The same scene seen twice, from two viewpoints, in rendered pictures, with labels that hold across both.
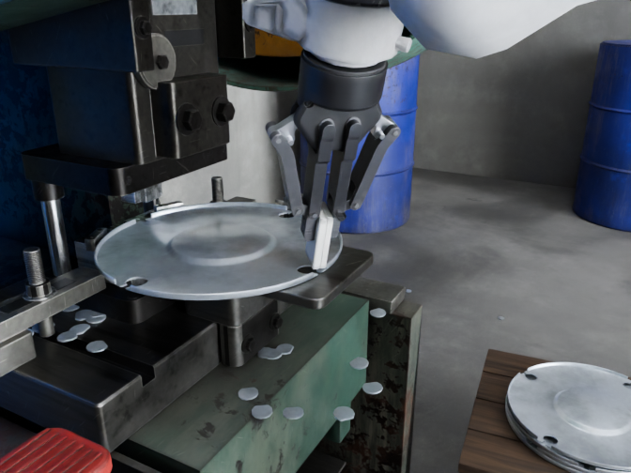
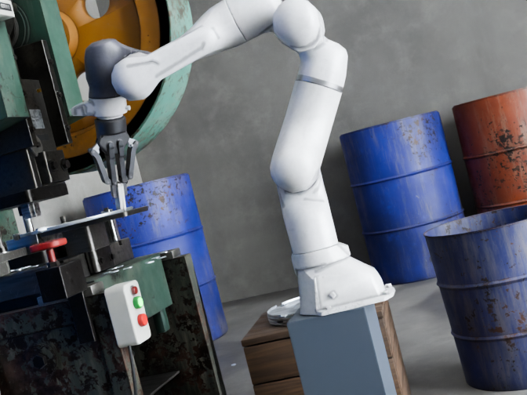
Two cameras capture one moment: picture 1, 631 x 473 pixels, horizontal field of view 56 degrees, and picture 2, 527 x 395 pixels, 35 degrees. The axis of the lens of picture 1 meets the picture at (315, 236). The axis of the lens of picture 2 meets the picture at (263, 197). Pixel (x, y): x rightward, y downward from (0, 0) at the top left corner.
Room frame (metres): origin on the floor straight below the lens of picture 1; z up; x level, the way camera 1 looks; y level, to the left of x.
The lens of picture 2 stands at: (-1.53, 0.10, 0.80)
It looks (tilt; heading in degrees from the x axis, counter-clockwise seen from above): 2 degrees down; 348
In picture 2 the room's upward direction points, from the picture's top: 14 degrees counter-clockwise
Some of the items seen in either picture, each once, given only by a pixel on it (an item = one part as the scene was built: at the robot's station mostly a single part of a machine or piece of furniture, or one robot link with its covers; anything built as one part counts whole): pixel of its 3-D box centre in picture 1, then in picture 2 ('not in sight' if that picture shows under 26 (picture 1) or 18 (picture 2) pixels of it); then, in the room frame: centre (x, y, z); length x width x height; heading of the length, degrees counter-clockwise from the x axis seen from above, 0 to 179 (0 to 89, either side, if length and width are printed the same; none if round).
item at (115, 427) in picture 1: (150, 299); (45, 273); (0.72, 0.23, 0.68); 0.45 x 0.30 x 0.06; 151
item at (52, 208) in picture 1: (53, 221); not in sight; (0.67, 0.32, 0.81); 0.02 x 0.02 x 0.14
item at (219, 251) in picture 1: (222, 242); (77, 221); (0.66, 0.11, 0.78); 0.29 x 0.29 x 0.01
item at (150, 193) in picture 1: (143, 183); (32, 210); (0.71, 0.22, 0.84); 0.05 x 0.03 x 0.04; 151
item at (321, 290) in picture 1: (255, 300); (99, 243); (0.63, 0.07, 0.72); 0.25 x 0.14 x 0.14; 61
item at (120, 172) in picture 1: (132, 165); (25, 203); (0.72, 0.23, 0.86); 0.20 x 0.16 x 0.05; 151
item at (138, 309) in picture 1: (144, 268); (38, 256); (0.72, 0.23, 0.72); 0.20 x 0.16 x 0.03; 151
